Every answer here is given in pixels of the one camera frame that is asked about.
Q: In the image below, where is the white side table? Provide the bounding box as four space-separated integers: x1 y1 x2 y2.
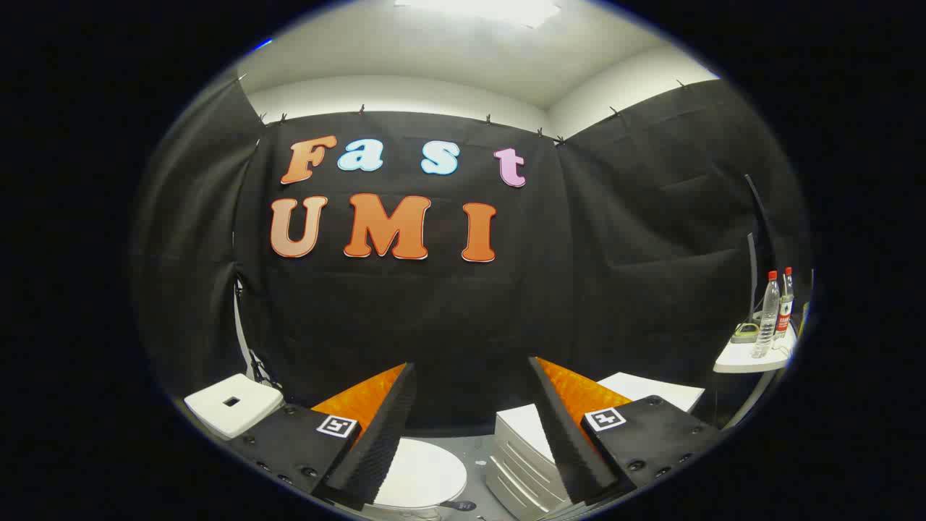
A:
713 322 800 428

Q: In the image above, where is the white pole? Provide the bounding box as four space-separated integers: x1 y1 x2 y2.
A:
232 279 255 381

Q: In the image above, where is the clear bottle red cap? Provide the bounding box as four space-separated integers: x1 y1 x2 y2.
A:
752 271 781 360

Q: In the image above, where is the white toilet tank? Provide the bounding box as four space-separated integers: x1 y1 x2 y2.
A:
184 373 284 441

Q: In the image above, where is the ceiling light panel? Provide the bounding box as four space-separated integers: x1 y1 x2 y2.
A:
394 0 562 30

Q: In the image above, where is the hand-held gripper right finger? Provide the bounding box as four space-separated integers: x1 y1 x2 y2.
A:
527 355 724 506

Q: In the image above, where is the black backdrop cloth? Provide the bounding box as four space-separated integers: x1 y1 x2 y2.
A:
130 69 811 435

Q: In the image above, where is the red label bottle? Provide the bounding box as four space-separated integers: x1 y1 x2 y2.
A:
776 267 796 338

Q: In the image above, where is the white drawer cabinet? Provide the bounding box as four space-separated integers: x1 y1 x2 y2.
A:
483 372 706 521

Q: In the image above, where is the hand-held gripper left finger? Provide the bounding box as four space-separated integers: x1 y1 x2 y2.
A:
228 362 418 507

